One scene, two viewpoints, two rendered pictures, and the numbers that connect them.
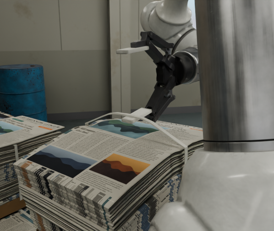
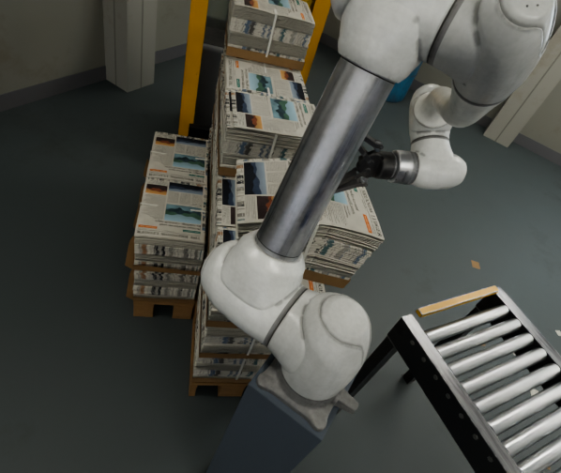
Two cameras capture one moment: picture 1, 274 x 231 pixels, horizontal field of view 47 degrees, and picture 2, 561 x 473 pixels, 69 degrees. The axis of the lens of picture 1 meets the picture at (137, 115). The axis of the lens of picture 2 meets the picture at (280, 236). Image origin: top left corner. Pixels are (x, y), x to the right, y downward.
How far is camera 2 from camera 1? 0.66 m
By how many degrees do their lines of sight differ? 38
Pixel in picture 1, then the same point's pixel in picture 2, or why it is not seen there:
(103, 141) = not seen: hidden behind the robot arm
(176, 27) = (421, 126)
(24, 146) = (283, 139)
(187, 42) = (420, 145)
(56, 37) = not seen: outside the picture
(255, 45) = (284, 205)
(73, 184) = (240, 198)
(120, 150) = not seen: hidden behind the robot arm
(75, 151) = (267, 177)
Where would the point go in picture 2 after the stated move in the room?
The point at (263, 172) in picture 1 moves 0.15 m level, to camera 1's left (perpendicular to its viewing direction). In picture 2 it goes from (249, 256) to (202, 209)
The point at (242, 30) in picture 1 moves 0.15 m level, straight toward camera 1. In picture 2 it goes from (284, 193) to (207, 205)
